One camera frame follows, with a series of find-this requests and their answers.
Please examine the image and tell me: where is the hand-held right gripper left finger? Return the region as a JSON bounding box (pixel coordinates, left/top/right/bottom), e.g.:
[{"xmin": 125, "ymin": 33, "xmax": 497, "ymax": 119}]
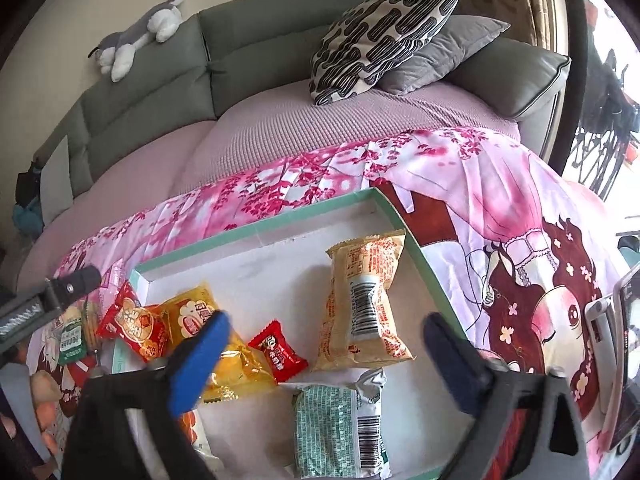
[{"xmin": 60, "ymin": 310, "xmax": 232, "ymax": 480}]

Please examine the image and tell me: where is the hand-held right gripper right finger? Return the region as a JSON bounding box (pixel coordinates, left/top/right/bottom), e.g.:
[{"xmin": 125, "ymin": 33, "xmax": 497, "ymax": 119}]
[{"xmin": 423, "ymin": 311, "xmax": 592, "ymax": 480}]

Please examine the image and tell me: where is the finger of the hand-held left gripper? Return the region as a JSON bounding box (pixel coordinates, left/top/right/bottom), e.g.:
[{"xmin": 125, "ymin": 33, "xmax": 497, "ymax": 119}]
[{"xmin": 44, "ymin": 265, "xmax": 102, "ymax": 312}]

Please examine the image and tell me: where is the yellow snack packet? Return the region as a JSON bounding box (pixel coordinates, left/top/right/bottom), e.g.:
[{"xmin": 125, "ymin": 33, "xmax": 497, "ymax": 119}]
[{"xmin": 160, "ymin": 282, "xmax": 278, "ymax": 403}]

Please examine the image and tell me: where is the dark green snack packet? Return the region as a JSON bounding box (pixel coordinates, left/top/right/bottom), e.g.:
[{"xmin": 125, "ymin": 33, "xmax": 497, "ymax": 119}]
[{"xmin": 56, "ymin": 300, "xmax": 103, "ymax": 367}]

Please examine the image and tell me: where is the red triangular snack packet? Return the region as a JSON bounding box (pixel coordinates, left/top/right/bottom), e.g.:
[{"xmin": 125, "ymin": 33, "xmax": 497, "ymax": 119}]
[{"xmin": 96, "ymin": 280, "xmax": 171, "ymax": 363}]

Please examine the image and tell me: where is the small red candy packet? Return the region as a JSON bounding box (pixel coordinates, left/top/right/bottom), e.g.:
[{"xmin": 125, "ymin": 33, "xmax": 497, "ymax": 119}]
[{"xmin": 248, "ymin": 319, "xmax": 308, "ymax": 383}]

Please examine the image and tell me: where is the beige barcode snack packet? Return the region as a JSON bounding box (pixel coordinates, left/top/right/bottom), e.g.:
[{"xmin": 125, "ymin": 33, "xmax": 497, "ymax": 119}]
[{"xmin": 312, "ymin": 230, "xmax": 416, "ymax": 373}]

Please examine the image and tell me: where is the teal shallow cardboard box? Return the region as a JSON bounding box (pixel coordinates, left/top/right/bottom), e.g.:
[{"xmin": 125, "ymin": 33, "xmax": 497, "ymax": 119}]
[{"xmin": 112, "ymin": 186, "xmax": 481, "ymax": 480}]

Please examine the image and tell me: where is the pale green patterned snack packet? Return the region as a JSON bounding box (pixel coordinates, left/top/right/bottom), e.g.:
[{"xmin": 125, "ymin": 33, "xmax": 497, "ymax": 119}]
[{"xmin": 292, "ymin": 367, "xmax": 388, "ymax": 480}]

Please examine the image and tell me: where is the blue cloth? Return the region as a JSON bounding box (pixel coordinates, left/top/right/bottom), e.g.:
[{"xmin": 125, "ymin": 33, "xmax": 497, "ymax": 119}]
[{"xmin": 12, "ymin": 197, "xmax": 46, "ymax": 236}]

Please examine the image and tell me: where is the light grey pillow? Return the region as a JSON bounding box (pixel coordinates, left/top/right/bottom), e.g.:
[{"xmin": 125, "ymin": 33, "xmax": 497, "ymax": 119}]
[{"xmin": 40, "ymin": 135, "xmax": 75, "ymax": 226}]

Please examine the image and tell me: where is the black bag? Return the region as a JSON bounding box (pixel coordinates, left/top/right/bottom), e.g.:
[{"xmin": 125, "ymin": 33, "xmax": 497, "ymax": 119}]
[{"xmin": 15, "ymin": 160, "xmax": 46, "ymax": 206}]

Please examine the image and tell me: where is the printed cartoon blanket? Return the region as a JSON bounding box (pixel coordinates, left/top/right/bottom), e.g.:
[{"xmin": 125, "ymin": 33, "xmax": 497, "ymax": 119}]
[{"xmin": 0, "ymin": 127, "xmax": 631, "ymax": 480}]

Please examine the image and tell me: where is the grey white plush toy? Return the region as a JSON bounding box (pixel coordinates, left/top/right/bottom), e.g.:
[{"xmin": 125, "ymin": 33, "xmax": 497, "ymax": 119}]
[{"xmin": 89, "ymin": 0, "xmax": 183, "ymax": 83}]

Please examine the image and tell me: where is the pink sofa cover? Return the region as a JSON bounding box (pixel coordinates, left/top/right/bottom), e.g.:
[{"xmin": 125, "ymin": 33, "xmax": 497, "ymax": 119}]
[{"xmin": 15, "ymin": 80, "xmax": 521, "ymax": 281}]

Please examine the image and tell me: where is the black metal rack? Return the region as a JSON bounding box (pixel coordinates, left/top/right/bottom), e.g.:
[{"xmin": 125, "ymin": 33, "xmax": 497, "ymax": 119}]
[{"xmin": 575, "ymin": 50, "xmax": 640, "ymax": 196}]

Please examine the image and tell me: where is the grey sofa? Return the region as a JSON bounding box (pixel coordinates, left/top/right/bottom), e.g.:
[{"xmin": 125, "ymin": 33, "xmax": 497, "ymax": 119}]
[{"xmin": 32, "ymin": 0, "xmax": 572, "ymax": 201}]

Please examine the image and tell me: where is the dark grey pillow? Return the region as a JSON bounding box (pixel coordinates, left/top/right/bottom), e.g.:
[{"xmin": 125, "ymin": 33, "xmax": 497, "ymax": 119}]
[{"xmin": 377, "ymin": 15, "xmax": 511, "ymax": 96}]

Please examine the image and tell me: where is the black white patterned pillow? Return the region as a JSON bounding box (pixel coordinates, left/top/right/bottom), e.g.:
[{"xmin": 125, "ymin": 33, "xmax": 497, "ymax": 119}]
[{"xmin": 309, "ymin": 0, "xmax": 462, "ymax": 107}]

